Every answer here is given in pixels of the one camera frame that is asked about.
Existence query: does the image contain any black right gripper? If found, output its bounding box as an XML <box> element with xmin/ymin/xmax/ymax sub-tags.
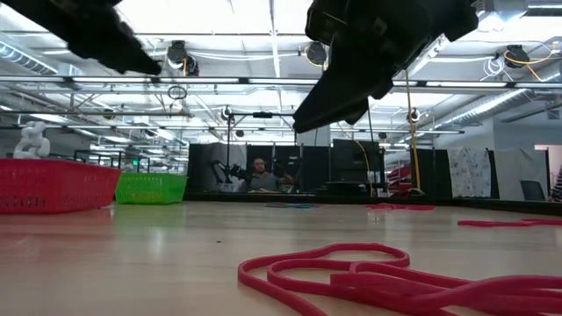
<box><xmin>292</xmin><ymin>0</ymin><xmax>479</xmax><ymax>133</ymax></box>

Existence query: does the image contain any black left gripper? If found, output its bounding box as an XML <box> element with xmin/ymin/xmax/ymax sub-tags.
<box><xmin>0</xmin><ymin>0</ymin><xmax>162</xmax><ymax>75</ymax></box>

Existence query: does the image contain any teal rubber band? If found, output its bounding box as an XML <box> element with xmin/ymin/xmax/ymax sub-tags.
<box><xmin>264</xmin><ymin>201</ymin><xmax>324</xmax><ymax>209</ymax></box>

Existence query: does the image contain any rubber band pile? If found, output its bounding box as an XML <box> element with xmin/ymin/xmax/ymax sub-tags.
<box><xmin>364</xmin><ymin>202</ymin><xmax>436</xmax><ymax>212</ymax></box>

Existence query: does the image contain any white building pillar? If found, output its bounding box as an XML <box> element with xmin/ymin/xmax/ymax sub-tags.
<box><xmin>302</xmin><ymin>124</ymin><xmax>331</xmax><ymax>147</ymax></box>

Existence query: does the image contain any black computer monitor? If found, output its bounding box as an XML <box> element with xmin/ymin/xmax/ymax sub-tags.
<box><xmin>332</xmin><ymin>139</ymin><xmax>381</xmax><ymax>184</ymax></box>

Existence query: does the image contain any black partition panel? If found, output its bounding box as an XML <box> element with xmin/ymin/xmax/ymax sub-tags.
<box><xmin>411</xmin><ymin>147</ymin><xmax>453</xmax><ymax>198</ymax></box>
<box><xmin>245</xmin><ymin>144</ymin><xmax>333</xmax><ymax>194</ymax></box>
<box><xmin>187</xmin><ymin>142</ymin><xmax>229</xmax><ymax>194</ymax></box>

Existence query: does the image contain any red storage rack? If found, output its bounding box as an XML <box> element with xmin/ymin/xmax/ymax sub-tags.
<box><xmin>385</xmin><ymin>164</ymin><xmax>414</xmax><ymax>194</ymax></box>

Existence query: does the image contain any person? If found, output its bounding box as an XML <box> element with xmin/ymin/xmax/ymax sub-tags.
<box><xmin>551</xmin><ymin>165</ymin><xmax>562</xmax><ymax>203</ymax></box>
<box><xmin>239</xmin><ymin>157</ymin><xmax>295</xmax><ymax>193</ymax></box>

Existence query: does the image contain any white robot figure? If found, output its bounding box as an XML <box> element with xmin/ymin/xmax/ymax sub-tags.
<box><xmin>12</xmin><ymin>121</ymin><xmax>52</xmax><ymax>160</ymax></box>

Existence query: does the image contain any white patterned cloth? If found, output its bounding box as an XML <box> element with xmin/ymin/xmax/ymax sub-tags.
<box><xmin>447</xmin><ymin>147</ymin><xmax>493</xmax><ymax>198</ymax></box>

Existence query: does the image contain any green plastic basket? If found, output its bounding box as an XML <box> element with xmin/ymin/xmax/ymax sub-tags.
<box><xmin>114</xmin><ymin>171</ymin><xmax>189</xmax><ymax>205</ymax></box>

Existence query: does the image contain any red plastic basket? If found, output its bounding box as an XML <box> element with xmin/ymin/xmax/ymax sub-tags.
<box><xmin>0</xmin><ymin>157</ymin><xmax>123</xmax><ymax>215</ymax></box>

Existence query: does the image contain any black office chair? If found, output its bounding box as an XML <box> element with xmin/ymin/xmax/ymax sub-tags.
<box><xmin>520</xmin><ymin>179</ymin><xmax>548</xmax><ymax>202</ymax></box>

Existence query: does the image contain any black ceiling cable reel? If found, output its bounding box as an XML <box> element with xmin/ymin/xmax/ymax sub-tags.
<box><xmin>166</xmin><ymin>39</ymin><xmax>199</xmax><ymax>76</ymax></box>
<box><xmin>305</xmin><ymin>40</ymin><xmax>330</xmax><ymax>67</ymax></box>
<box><xmin>503</xmin><ymin>44</ymin><xmax>530</xmax><ymax>69</ymax></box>

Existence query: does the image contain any black cable loop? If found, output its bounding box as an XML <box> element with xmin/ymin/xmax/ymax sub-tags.
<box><xmin>166</xmin><ymin>84</ymin><xmax>189</xmax><ymax>101</ymax></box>

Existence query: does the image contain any yellow power cable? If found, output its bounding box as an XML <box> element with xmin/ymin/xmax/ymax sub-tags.
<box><xmin>403</xmin><ymin>69</ymin><xmax>423</xmax><ymax>192</ymax></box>

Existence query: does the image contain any black camera rig frame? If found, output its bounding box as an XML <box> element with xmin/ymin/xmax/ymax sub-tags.
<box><xmin>224</xmin><ymin>111</ymin><xmax>299</xmax><ymax>185</ymax></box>

